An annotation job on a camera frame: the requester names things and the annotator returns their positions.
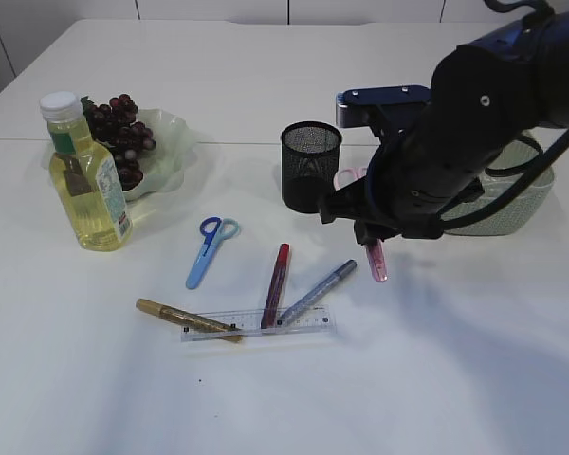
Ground black mesh pen cup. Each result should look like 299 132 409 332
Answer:
281 120 342 214

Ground yellow oil bottle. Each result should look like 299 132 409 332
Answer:
39 91 132 252

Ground red glitter marker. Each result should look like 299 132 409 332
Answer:
260 244 290 329

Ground blue scissors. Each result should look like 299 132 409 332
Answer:
185 216 240 289

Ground silver glitter marker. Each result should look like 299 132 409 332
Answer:
277 259 358 327

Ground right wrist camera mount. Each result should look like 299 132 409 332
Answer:
336 85 431 138

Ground clear plastic ruler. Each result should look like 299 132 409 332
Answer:
201 305 336 337

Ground translucent green wavy plate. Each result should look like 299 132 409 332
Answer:
41 107 199 203

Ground gold glitter marker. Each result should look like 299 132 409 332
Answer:
136 299 243 342

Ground pink purple scissors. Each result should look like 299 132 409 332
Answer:
333 167 387 282

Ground purple grape bunch with leaf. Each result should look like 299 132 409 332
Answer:
81 93 156 191

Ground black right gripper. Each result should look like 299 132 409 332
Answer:
317 177 444 245

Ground pale green woven basket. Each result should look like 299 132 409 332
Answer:
442 131 555 236

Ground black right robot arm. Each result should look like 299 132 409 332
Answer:
318 1 569 244

